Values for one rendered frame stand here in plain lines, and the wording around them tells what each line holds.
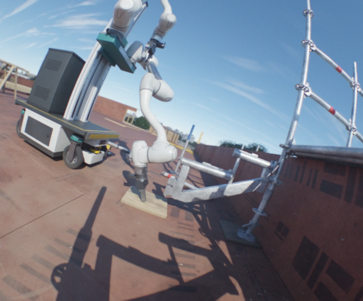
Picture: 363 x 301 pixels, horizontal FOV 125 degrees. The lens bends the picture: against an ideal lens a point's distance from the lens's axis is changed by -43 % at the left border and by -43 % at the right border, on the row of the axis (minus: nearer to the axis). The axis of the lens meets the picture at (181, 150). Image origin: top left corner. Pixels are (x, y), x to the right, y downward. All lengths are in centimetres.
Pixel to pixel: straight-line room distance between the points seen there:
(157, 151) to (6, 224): 85
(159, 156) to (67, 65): 104
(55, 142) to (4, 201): 63
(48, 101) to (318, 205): 192
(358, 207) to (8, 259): 127
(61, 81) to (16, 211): 102
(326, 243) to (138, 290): 82
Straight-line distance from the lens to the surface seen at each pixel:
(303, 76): 148
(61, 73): 147
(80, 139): 124
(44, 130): 137
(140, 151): 102
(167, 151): 96
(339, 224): 90
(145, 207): 107
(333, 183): 99
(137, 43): 181
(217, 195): 110
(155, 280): 67
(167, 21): 126
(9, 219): 77
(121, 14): 120
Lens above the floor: 50
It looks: 4 degrees down
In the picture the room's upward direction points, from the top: 22 degrees clockwise
